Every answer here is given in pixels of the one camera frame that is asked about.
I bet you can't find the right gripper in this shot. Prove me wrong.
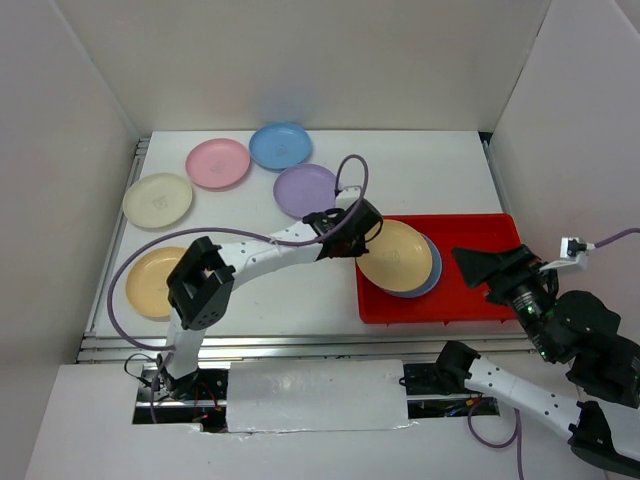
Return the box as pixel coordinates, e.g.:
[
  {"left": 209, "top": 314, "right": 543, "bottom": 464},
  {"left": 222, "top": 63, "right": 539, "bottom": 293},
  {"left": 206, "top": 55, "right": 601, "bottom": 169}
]
[{"left": 446, "top": 238, "right": 557, "bottom": 358}]

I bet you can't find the blue plate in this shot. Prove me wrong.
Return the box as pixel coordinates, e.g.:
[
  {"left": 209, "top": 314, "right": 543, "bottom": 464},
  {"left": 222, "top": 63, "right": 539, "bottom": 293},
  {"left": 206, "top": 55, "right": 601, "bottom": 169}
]
[
  {"left": 386, "top": 235, "right": 443, "bottom": 299},
  {"left": 249, "top": 122, "right": 313, "bottom": 171}
]

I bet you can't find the yellow plate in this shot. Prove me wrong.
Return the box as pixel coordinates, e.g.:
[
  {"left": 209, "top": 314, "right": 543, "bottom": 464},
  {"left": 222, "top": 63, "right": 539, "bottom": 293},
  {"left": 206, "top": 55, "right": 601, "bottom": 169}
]
[
  {"left": 125, "top": 246, "right": 186, "bottom": 320},
  {"left": 356, "top": 219, "right": 433, "bottom": 292}
]

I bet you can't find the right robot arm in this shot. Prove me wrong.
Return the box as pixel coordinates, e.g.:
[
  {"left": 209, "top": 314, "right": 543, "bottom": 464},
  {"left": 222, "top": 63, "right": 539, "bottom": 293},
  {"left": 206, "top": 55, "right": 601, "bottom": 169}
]
[{"left": 435, "top": 237, "right": 639, "bottom": 478}]

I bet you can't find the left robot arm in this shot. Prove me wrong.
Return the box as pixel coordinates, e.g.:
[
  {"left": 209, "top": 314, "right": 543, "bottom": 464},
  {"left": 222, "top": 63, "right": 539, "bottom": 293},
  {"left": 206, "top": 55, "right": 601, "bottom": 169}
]
[{"left": 154, "top": 200, "right": 383, "bottom": 399}]

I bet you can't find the red plastic bin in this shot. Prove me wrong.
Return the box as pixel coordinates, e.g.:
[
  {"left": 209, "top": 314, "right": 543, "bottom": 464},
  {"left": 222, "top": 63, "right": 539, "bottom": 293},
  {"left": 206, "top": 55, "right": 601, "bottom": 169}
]
[{"left": 356, "top": 213, "right": 521, "bottom": 324}]

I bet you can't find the far purple plate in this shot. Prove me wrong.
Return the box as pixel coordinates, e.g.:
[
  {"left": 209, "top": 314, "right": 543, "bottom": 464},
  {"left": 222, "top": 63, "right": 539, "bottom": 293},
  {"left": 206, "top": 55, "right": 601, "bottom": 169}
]
[{"left": 273, "top": 164, "right": 336, "bottom": 219}]

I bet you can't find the pink plate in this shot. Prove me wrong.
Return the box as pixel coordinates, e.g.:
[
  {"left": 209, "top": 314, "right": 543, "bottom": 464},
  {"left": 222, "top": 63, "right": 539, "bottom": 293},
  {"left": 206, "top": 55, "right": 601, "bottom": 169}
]
[{"left": 185, "top": 138, "right": 251, "bottom": 190}]

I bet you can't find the white foam block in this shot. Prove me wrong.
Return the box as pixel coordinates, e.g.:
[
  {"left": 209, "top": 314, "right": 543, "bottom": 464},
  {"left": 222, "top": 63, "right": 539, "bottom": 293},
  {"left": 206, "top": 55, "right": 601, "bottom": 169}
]
[{"left": 226, "top": 360, "right": 410, "bottom": 433}]

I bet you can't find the cream white plate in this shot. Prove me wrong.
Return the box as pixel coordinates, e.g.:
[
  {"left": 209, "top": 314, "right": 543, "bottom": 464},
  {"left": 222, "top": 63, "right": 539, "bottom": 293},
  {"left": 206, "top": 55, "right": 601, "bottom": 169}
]
[{"left": 122, "top": 173, "right": 193, "bottom": 230}]

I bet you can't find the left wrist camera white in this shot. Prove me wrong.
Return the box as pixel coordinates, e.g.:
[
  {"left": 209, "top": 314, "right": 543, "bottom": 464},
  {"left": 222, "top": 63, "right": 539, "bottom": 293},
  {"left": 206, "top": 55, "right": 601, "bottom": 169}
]
[{"left": 334, "top": 186, "right": 362, "bottom": 210}]

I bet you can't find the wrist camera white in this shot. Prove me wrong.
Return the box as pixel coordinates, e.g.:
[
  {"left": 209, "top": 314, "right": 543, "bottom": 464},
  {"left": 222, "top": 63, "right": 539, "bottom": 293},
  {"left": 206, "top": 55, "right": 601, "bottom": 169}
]
[
  {"left": 539, "top": 236, "right": 595, "bottom": 274},
  {"left": 334, "top": 186, "right": 362, "bottom": 210}
]

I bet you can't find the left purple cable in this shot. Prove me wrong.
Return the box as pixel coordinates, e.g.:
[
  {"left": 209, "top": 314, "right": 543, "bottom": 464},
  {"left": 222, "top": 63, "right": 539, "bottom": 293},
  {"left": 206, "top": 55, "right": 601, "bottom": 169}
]
[{"left": 106, "top": 153, "right": 371, "bottom": 424}]

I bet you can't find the purple cable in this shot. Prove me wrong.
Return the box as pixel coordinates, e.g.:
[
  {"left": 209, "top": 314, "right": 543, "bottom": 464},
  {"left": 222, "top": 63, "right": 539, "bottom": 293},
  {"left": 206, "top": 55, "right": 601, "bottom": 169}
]
[
  {"left": 106, "top": 153, "right": 371, "bottom": 424},
  {"left": 467, "top": 227, "right": 640, "bottom": 480}
]

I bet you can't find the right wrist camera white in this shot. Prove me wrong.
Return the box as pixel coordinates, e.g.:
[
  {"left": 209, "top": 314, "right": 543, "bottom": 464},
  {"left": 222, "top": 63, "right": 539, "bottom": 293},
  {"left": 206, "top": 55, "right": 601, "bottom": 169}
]
[{"left": 539, "top": 236, "right": 595, "bottom": 274}]

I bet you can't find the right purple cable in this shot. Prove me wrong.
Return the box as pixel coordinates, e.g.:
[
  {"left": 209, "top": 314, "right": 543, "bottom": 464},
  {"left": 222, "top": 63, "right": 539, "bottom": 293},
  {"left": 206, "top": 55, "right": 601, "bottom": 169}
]
[{"left": 467, "top": 227, "right": 640, "bottom": 480}]

